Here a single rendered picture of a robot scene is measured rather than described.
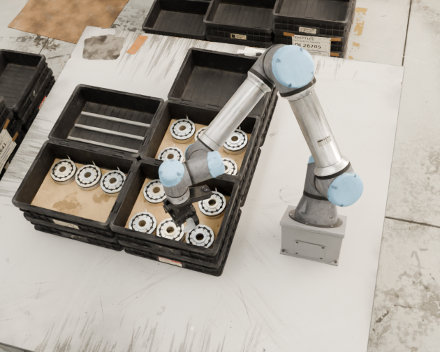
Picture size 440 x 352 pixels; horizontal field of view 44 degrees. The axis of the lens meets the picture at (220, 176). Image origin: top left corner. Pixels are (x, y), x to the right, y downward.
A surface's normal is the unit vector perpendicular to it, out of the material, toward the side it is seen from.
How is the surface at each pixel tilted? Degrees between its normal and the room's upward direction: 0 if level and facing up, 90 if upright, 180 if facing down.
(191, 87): 0
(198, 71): 0
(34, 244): 0
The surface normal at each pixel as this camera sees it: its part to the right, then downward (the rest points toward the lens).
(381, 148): -0.09, -0.53
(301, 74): 0.15, 0.15
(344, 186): 0.26, 0.38
